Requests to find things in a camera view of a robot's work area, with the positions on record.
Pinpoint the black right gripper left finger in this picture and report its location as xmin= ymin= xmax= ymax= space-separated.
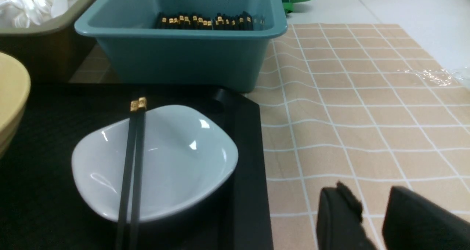
xmin=316 ymin=181 xmax=376 ymax=250

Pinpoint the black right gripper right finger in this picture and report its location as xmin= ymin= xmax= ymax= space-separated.
xmin=382 ymin=185 xmax=470 ymax=250

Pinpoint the white square sauce dish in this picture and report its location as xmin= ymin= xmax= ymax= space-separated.
xmin=72 ymin=105 xmax=239 ymax=222

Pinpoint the black chopstick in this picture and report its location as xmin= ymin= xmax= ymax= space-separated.
xmin=128 ymin=97 xmax=147 ymax=250
xmin=115 ymin=100 xmax=139 ymax=250

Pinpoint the yellow noodle bowl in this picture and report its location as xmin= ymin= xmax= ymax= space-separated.
xmin=0 ymin=52 xmax=31 ymax=157

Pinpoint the beige checkered tablecloth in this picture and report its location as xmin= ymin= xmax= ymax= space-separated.
xmin=69 ymin=23 xmax=470 ymax=250

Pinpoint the bundle of black chopsticks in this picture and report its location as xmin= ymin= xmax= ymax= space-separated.
xmin=151 ymin=11 xmax=266 ymax=31

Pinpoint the teal plastic bin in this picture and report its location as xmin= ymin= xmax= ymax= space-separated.
xmin=75 ymin=0 xmax=288 ymax=93

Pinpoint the black plastic serving tray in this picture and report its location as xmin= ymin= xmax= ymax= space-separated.
xmin=0 ymin=83 xmax=274 ymax=250

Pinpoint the olive brown plastic bin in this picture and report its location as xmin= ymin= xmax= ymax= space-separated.
xmin=0 ymin=0 xmax=96 ymax=83

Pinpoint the pile of white spoons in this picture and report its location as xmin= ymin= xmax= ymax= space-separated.
xmin=0 ymin=0 xmax=78 ymax=29

